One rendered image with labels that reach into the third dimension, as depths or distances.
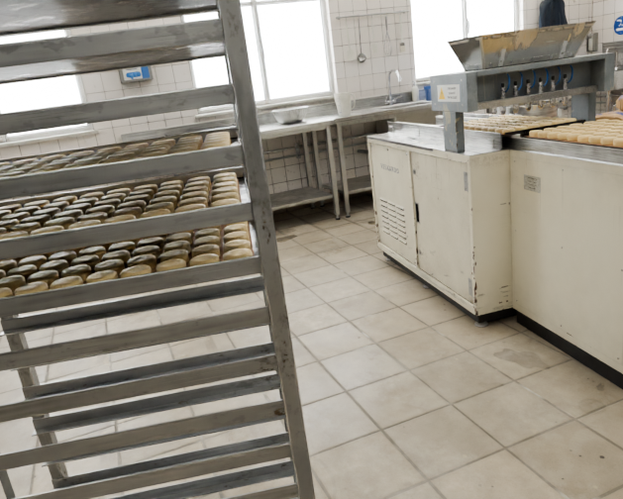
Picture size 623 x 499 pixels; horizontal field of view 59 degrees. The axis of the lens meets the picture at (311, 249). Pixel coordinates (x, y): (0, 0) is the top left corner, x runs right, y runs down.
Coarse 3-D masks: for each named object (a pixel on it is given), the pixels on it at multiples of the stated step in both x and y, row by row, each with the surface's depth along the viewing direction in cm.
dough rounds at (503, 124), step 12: (480, 120) 285; (492, 120) 279; (504, 120) 273; (516, 120) 265; (528, 120) 261; (540, 120) 254; (552, 120) 248; (564, 120) 248; (492, 132) 248; (504, 132) 238
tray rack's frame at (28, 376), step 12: (12, 336) 129; (24, 336) 132; (12, 348) 130; (24, 348) 131; (24, 372) 132; (36, 372) 135; (24, 384) 133; (36, 384) 134; (48, 444) 138; (60, 468) 141; (0, 480) 115; (12, 492) 118
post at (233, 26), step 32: (224, 0) 75; (224, 32) 76; (256, 128) 81; (256, 160) 82; (256, 192) 83; (256, 224) 85; (288, 320) 90; (288, 352) 91; (288, 384) 93; (288, 416) 95
